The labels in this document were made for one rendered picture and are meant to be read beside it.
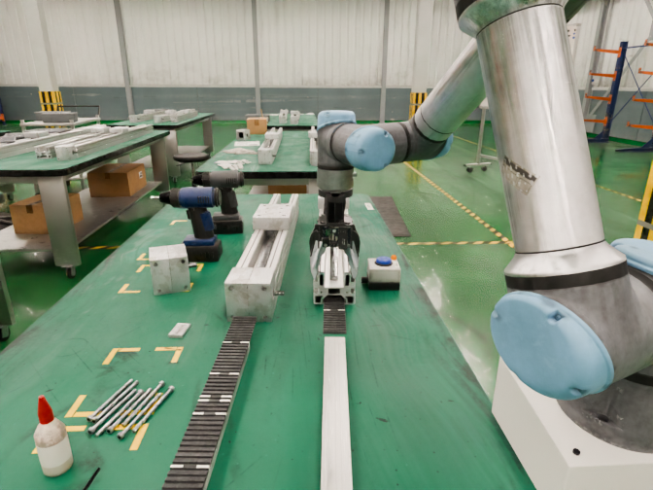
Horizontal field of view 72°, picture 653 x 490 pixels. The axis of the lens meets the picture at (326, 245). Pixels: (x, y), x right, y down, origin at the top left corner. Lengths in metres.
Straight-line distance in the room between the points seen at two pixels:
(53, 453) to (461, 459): 0.56
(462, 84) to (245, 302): 0.62
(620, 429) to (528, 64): 0.43
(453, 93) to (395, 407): 0.52
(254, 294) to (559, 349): 0.68
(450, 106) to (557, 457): 0.52
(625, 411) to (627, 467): 0.06
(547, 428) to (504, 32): 0.47
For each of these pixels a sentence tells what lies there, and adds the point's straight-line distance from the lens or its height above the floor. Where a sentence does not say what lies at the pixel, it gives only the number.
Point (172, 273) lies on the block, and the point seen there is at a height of 0.83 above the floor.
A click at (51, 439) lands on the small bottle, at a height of 0.84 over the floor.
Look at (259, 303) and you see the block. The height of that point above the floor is 0.83.
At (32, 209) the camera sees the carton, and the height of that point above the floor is 0.41.
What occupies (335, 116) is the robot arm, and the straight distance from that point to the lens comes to 0.88.
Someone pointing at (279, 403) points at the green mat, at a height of 0.78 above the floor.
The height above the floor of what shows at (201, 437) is 0.81.
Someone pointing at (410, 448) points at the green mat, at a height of 0.78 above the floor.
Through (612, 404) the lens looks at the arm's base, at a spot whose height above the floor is 0.92.
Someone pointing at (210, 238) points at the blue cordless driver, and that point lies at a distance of 1.39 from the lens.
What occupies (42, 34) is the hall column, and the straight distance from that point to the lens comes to 12.30.
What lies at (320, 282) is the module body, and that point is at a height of 0.83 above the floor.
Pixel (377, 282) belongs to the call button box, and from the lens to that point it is 1.18.
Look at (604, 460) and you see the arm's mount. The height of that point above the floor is 0.87.
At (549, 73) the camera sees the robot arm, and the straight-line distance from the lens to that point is 0.51.
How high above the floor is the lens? 1.28
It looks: 20 degrees down
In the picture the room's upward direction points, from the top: straight up
